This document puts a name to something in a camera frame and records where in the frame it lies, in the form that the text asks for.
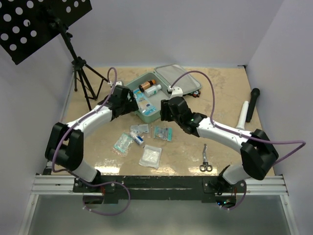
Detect clear flat sachet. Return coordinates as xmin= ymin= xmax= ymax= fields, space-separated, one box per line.
xmin=130 ymin=124 xmax=150 ymax=134

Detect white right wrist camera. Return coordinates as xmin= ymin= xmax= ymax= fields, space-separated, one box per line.
xmin=167 ymin=86 xmax=183 ymax=99

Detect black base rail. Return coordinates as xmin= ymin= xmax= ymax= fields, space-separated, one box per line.
xmin=73 ymin=175 xmax=246 ymax=204

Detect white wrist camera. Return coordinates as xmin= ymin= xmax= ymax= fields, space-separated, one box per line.
xmin=108 ymin=80 xmax=123 ymax=87
xmin=167 ymin=86 xmax=183 ymax=99

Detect black music stand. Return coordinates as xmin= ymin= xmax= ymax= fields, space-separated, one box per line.
xmin=0 ymin=0 xmax=98 ymax=100

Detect blue cotton swab bag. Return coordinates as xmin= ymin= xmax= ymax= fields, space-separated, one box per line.
xmin=134 ymin=89 xmax=157 ymax=116

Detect teal clear zip bag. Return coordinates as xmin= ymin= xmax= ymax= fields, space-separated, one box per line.
xmin=112 ymin=133 xmax=134 ymax=157

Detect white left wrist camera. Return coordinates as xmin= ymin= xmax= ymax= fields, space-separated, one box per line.
xmin=108 ymin=80 xmax=123 ymax=87

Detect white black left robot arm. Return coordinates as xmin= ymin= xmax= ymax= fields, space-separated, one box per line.
xmin=45 ymin=85 xmax=138 ymax=192

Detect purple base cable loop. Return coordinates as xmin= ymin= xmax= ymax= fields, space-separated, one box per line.
xmin=82 ymin=181 xmax=133 ymax=216

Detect white microphone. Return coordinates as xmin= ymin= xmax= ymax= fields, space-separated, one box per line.
xmin=236 ymin=101 xmax=249 ymax=130

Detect white plastic bottle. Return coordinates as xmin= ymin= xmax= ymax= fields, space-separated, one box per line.
xmin=145 ymin=84 xmax=162 ymax=97

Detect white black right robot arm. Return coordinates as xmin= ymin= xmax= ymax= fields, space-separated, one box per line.
xmin=160 ymin=97 xmax=279 ymax=192

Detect brown bottle orange cap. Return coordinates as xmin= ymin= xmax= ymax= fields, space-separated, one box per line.
xmin=138 ymin=79 xmax=156 ymax=93

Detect black microphone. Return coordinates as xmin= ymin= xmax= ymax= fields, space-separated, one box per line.
xmin=246 ymin=88 xmax=260 ymax=123

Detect mint green medicine case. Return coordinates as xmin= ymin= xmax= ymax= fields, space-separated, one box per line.
xmin=125 ymin=64 xmax=203 ymax=124

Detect white gauze pack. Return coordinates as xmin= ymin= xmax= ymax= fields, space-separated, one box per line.
xmin=139 ymin=145 xmax=162 ymax=169

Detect black handled scissors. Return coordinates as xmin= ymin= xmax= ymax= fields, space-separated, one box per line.
xmin=199 ymin=144 xmax=213 ymax=172

